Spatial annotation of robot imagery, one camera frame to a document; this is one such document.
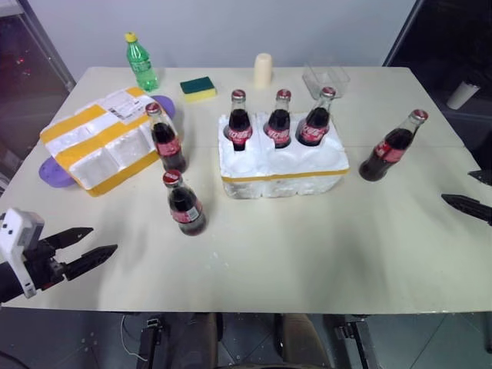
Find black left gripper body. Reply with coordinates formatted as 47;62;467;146
23;234;67;291

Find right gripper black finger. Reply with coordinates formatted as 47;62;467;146
467;168;492;188
440;194;492;228

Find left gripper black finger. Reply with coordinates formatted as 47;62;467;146
44;226;95;251
63;244;118;282

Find foam lid with yellow tape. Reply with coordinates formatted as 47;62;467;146
40;86;161;198

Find glass cola bottle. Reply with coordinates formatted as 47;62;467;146
162;169;208;237
359;108;430;183
296;86;337;148
266;88;292;151
228;88;254;152
145;101;188;173

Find white foam bottle tray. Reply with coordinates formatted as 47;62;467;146
217;111;351;200

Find purple disc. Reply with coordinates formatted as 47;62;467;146
38;156;79;190
150;95;178;121

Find white cup black rim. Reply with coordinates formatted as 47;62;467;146
446;80;482;110

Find green plastic bottle yellow cap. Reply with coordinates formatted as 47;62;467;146
123;32;160;94

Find clear plastic container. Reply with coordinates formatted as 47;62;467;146
301;64;352;102

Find yellow green sponge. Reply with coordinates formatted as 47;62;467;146
179;76;218;105

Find brown rounded shape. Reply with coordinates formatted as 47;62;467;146
274;313;328;369

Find cream plastic cup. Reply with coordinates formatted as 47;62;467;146
253;53;275;91

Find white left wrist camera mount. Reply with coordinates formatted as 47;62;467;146
0;207;45;299

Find thin white cable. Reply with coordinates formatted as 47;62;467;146
120;314;148;362

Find black table leg bracket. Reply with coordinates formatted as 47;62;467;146
135;314;171;369
333;314;376;369

